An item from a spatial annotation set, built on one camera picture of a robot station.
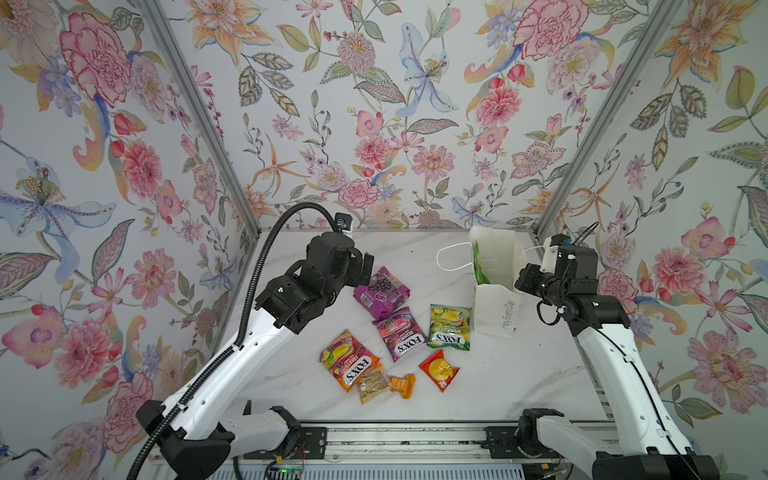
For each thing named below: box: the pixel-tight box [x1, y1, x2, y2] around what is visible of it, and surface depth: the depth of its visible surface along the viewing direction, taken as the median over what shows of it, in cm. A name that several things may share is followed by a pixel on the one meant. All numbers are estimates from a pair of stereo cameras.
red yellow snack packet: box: [418, 349, 460, 393], surface depth 86 cm
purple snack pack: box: [353, 266, 411, 320], surface depth 98 cm
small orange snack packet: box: [389, 374, 416, 400], surface depth 84 cm
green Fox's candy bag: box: [427, 304, 472, 351], surface depth 94 cm
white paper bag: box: [436, 227, 526, 337], surface depth 85 cm
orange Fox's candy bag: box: [319, 329, 381, 393], surface depth 86 cm
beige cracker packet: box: [358, 364, 389, 405], surface depth 83 cm
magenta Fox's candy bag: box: [372, 307, 428, 363], surface depth 92 cm
